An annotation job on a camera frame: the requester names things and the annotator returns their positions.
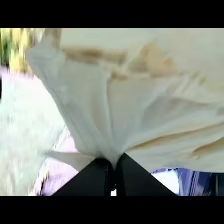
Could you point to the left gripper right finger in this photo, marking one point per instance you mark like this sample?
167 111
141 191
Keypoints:
140 181

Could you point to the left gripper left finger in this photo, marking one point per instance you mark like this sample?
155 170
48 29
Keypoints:
90 180

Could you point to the cream shirt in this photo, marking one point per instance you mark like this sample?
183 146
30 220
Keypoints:
133 110

